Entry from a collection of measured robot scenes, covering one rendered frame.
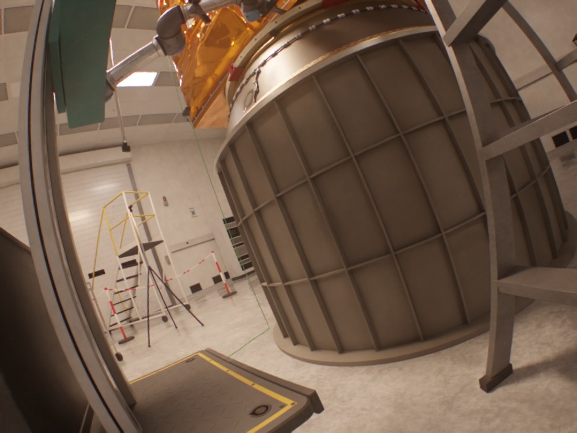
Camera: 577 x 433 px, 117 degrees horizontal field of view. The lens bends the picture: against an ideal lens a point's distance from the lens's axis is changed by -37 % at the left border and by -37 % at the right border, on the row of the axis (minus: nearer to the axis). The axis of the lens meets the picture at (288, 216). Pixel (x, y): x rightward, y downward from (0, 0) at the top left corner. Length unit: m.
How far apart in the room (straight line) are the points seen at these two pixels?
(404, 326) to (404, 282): 0.20
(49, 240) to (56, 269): 0.06
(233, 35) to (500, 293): 1.94
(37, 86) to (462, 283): 1.43
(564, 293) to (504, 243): 0.23
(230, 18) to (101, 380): 2.02
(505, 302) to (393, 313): 0.51
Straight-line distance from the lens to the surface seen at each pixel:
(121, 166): 9.41
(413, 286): 1.09
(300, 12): 1.68
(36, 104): 0.75
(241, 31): 1.96
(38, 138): 0.69
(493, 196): 0.72
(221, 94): 2.16
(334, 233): 1.09
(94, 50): 0.97
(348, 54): 1.13
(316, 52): 1.29
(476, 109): 0.76
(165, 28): 1.34
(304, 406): 0.51
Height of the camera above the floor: 0.59
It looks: 4 degrees up
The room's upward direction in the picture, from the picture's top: 22 degrees counter-clockwise
